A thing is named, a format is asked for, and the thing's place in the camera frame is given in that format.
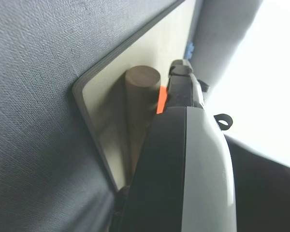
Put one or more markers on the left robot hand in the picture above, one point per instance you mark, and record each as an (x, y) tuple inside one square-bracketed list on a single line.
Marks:
[(203, 174)]

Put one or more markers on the wooden cylinder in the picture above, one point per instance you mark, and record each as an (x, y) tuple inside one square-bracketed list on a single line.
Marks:
[(141, 96)]

